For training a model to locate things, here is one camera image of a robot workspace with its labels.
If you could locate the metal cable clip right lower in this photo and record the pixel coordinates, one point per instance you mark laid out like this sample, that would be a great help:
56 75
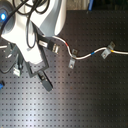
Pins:
105 53

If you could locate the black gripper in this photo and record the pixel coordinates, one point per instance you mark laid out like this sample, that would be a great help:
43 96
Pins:
39 63

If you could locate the metal cable clip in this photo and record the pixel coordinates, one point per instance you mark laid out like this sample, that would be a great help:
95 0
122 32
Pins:
71 63
111 45
105 53
75 51

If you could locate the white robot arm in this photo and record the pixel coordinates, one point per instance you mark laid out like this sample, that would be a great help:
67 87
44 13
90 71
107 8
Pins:
28 25

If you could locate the metal cable clip left upper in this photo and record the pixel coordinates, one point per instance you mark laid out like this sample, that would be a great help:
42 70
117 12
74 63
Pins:
75 51

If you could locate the metal cable clip left lower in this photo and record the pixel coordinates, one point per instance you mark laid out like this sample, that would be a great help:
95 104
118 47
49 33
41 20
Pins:
71 63

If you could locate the metal cable clip right upper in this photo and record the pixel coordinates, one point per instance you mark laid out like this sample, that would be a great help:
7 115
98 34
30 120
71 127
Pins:
111 45

